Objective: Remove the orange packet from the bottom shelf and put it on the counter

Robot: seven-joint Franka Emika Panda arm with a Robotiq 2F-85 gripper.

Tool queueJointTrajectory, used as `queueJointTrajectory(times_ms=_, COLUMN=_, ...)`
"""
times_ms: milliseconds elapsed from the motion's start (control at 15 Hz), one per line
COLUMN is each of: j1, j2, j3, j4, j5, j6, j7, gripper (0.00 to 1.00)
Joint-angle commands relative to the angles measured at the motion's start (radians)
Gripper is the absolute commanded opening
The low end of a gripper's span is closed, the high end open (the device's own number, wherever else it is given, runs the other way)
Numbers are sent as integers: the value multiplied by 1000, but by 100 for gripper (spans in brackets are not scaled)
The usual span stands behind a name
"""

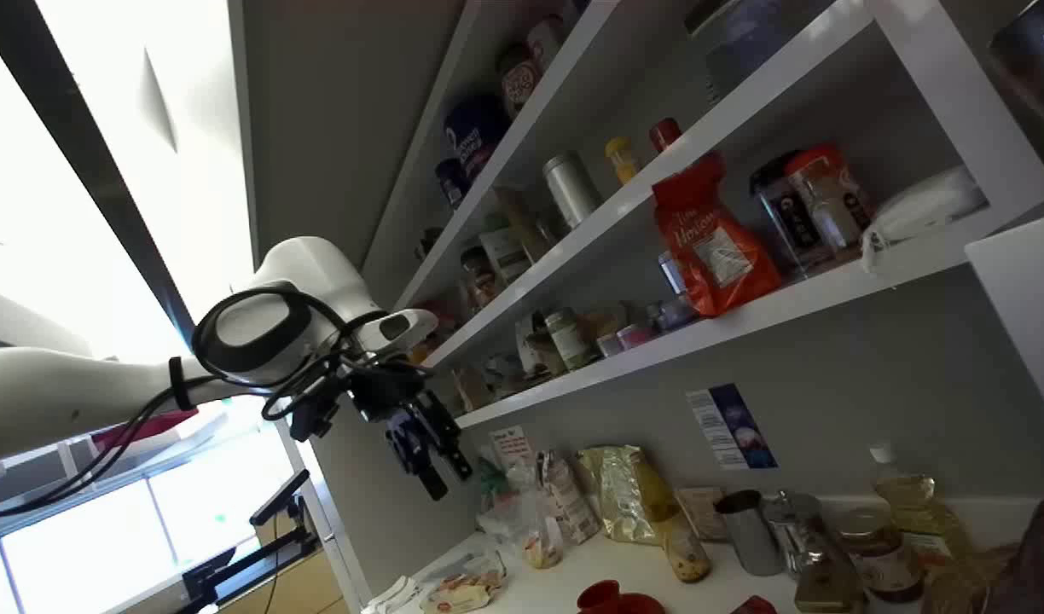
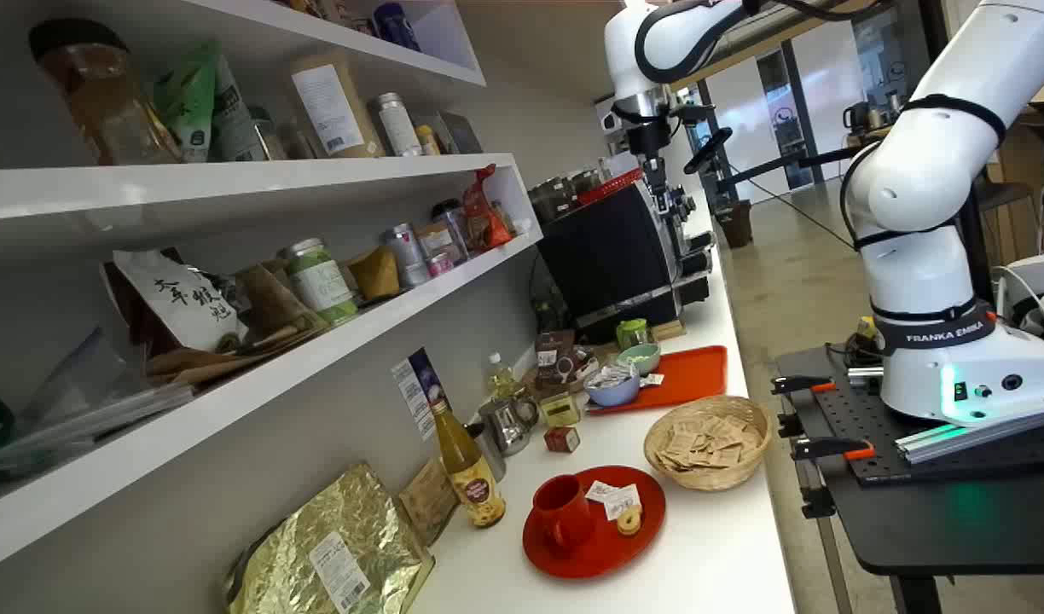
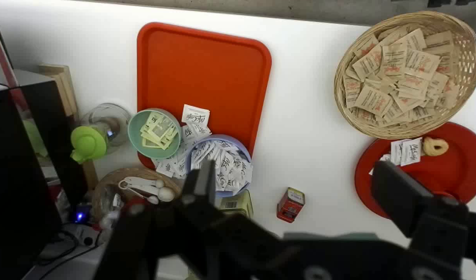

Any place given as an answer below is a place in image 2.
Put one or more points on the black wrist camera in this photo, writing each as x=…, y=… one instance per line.
x=712, y=151

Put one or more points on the white plastic device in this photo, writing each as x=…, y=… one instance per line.
x=1037, y=284

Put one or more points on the silver canister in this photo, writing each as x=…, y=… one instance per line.
x=407, y=254

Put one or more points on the pink packet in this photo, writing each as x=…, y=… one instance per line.
x=438, y=251

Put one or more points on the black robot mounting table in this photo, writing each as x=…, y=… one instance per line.
x=953, y=513

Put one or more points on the brown jar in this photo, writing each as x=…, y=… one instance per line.
x=558, y=360

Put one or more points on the crackers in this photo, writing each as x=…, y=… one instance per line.
x=712, y=441

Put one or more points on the small brown packet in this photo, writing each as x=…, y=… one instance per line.
x=426, y=500

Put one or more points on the blue container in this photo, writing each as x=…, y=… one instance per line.
x=395, y=20

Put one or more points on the green packet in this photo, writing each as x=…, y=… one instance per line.
x=201, y=106

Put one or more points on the dark canister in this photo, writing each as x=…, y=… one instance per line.
x=450, y=222

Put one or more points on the brown box white label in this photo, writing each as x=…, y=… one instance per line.
x=332, y=102

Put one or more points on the red mug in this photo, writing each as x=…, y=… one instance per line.
x=561, y=513

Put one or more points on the woven wicker basket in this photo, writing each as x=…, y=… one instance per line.
x=658, y=460

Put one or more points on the red plate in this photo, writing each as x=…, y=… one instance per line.
x=628, y=546

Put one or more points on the dark floor planter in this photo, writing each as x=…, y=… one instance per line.
x=733, y=222

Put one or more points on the wooden utensils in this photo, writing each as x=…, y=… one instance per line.
x=209, y=363

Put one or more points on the gold foil bag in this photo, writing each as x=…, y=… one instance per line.
x=330, y=546

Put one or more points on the large amber jar black lid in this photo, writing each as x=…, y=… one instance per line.
x=100, y=96

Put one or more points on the orange black clamp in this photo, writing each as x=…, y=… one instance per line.
x=818, y=387
x=830, y=450

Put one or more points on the yellow food packet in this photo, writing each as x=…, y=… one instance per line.
x=376, y=275

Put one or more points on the clear plastic bags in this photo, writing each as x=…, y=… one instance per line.
x=81, y=404

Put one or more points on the clear glass jar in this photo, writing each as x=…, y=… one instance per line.
x=508, y=423

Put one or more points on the pale oil bottle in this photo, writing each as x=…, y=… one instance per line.
x=499, y=375

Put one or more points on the brown paper bag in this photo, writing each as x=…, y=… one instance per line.
x=269, y=301

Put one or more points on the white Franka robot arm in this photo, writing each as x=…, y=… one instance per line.
x=942, y=171

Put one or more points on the yellow green small box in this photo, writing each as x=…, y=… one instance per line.
x=561, y=409

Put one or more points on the white wall shelf unit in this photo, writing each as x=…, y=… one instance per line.
x=260, y=189

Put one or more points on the dark flat box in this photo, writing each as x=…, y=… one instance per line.
x=461, y=129

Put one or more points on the green lid jar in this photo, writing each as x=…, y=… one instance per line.
x=319, y=282

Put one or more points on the brown wooden cabinet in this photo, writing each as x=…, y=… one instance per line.
x=1029, y=183

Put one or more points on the yellow liquid glass bottle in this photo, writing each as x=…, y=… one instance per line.
x=473, y=477

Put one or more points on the small blue grey bowl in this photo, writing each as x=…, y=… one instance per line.
x=611, y=390

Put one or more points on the white cylindrical bottle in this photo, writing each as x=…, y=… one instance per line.
x=397, y=122

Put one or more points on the green cup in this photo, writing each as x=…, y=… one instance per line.
x=631, y=333

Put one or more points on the white bag with Chinese characters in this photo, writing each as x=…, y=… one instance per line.
x=185, y=296

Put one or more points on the white wrapped item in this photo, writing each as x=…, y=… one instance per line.
x=611, y=496

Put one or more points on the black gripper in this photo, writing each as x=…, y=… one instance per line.
x=652, y=138

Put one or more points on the small yellow container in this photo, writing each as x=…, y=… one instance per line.
x=426, y=142

